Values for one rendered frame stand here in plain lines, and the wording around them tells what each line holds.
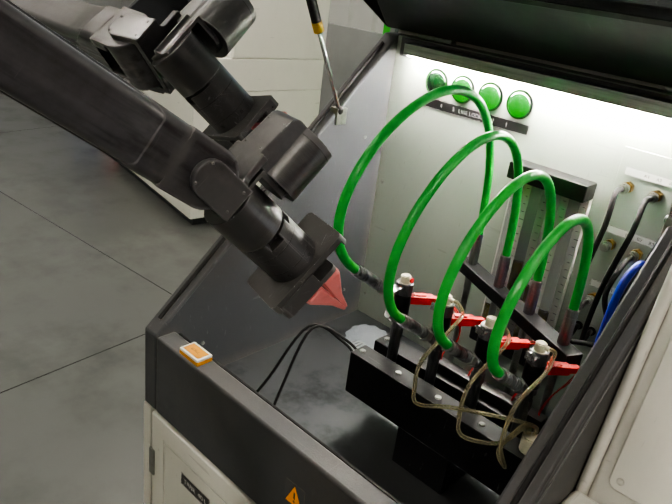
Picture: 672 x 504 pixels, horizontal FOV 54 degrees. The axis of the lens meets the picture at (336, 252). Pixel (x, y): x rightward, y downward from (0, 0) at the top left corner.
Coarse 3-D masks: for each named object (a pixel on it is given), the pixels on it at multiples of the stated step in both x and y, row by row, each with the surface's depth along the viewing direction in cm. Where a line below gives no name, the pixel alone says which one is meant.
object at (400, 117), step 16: (432, 96) 92; (480, 96) 101; (400, 112) 89; (480, 112) 104; (384, 128) 88; (368, 160) 87; (352, 176) 87; (352, 192) 87; (336, 208) 88; (480, 208) 116; (336, 224) 88; (480, 240) 118; (352, 272) 95
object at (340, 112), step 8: (312, 0) 112; (312, 8) 113; (312, 16) 114; (320, 16) 114; (312, 24) 115; (320, 24) 115; (320, 32) 115; (320, 40) 117; (328, 64) 120; (328, 72) 121; (336, 96) 124; (336, 104) 125; (336, 112) 126; (344, 112) 127; (336, 120) 126; (344, 120) 128
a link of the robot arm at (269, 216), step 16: (256, 176) 61; (256, 192) 61; (272, 192) 65; (240, 208) 60; (256, 208) 61; (272, 208) 63; (224, 224) 60; (240, 224) 60; (256, 224) 61; (272, 224) 62; (240, 240) 62; (256, 240) 62; (272, 240) 64
